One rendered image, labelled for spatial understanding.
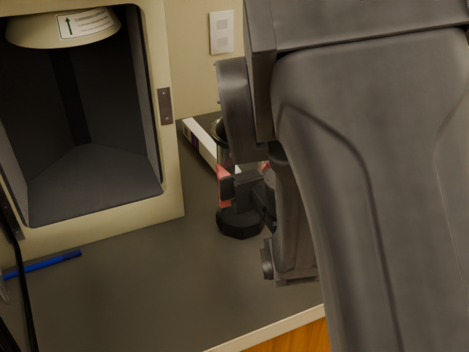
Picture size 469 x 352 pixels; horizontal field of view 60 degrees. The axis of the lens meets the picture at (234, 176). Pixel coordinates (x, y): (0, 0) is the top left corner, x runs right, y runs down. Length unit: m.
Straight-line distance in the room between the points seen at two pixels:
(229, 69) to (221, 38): 0.96
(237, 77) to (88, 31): 0.47
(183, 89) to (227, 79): 0.99
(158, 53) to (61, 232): 0.38
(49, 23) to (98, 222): 0.36
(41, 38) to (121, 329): 0.46
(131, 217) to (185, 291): 0.19
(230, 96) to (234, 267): 0.58
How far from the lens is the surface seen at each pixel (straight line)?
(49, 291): 0.80
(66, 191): 0.87
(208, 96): 1.24
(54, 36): 0.67
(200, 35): 1.17
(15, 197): 0.77
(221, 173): 0.67
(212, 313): 0.71
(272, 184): 0.55
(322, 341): 0.92
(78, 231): 0.83
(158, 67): 0.68
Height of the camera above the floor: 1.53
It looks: 38 degrees down
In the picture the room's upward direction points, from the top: straight up
